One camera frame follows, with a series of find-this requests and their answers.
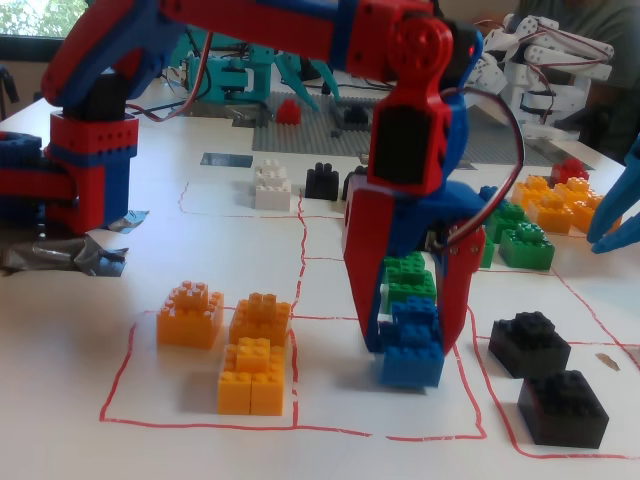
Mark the green lego block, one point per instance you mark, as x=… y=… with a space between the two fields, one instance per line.
x=527 y=252
x=487 y=255
x=410 y=280
x=505 y=217

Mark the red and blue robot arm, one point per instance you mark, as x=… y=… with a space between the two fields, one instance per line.
x=90 y=140

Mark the dark chair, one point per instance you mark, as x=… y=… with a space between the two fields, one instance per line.
x=6 y=90

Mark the crumpled grey duct tape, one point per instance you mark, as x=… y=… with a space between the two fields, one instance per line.
x=75 y=255

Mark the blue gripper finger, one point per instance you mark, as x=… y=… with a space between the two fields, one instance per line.
x=622 y=236
x=620 y=195

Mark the yellow lego block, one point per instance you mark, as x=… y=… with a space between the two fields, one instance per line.
x=550 y=215
x=190 y=325
x=260 y=320
x=572 y=190
x=252 y=385
x=527 y=187
x=590 y=215

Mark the white lego block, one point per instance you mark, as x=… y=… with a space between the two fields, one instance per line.
x=272 y=197
x=272 y=166

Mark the window with trees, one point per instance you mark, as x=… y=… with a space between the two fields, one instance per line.
x=25 y=15

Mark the grey tape patch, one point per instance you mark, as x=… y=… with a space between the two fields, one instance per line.
x=250 y=120

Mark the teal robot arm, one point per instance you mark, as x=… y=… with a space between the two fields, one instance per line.
x=240 y=80

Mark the grey lego baseplate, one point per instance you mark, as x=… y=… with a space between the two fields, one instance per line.
x=310 y=135

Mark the blue and red gripper body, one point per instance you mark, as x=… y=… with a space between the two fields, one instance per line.
x=382 y=220

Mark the blue lego block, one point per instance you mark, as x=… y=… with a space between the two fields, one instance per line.
x=412 y=367
x=487 y=194
x=412 y=310

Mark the black lego block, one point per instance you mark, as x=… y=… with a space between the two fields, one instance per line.
x=357 y=115
x=565 y=415
x=356 y=172
x=322 y=187
x=530 y=350

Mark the small brown scrap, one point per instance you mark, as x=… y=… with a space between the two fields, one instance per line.
x=607 y=361

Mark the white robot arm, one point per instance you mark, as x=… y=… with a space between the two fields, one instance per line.
x=540 y=55

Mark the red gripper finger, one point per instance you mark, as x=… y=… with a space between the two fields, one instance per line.
x=455 y=280
x=367 y=240

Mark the red lego block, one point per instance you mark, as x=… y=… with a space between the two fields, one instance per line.
x=570 y=172
x=288 y=112

